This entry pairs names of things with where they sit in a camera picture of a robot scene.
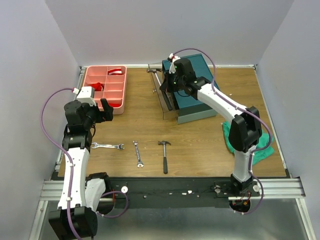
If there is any small claw hammer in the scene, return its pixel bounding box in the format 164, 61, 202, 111
158, 140, 172, 174

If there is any clear drawer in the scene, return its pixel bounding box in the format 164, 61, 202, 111
147, 62, 179, 120

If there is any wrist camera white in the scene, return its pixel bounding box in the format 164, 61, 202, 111
168, 53, 181, 74
72, 86, 97, 107

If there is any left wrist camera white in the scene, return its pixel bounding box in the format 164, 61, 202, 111
72, 86, 97, 107

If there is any aluminium rail frame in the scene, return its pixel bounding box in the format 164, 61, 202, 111
28, 65, 316, 240

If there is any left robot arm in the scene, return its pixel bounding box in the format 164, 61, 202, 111
49, 98, 114, 240

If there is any pink compartment tray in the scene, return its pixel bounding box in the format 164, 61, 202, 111
82, 65, 127, 115

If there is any red item in tray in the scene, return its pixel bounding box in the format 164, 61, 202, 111
87, 82, 105, 92

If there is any silver wrench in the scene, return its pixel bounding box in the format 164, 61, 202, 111
133, 140, 144, 168
91, 142, 125, 151

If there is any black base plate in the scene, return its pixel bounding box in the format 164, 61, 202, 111
98, 176, 260, 210

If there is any red white item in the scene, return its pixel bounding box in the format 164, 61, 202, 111
107, 67, 124, 76

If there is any teal drawer cabinet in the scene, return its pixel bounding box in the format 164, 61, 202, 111
161, 53, 226, 126

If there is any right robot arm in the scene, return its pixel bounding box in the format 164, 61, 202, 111
160, 55, 262, 196

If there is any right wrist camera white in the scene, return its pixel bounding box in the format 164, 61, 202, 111
168, 53, 181, 74

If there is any large claw hammer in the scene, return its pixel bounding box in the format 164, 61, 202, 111
146, 68, 173, 111

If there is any red item front compartment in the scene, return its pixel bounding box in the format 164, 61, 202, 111
109, 102, 122, 108

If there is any green cloth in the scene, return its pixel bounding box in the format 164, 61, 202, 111
222, 121, 275, 166

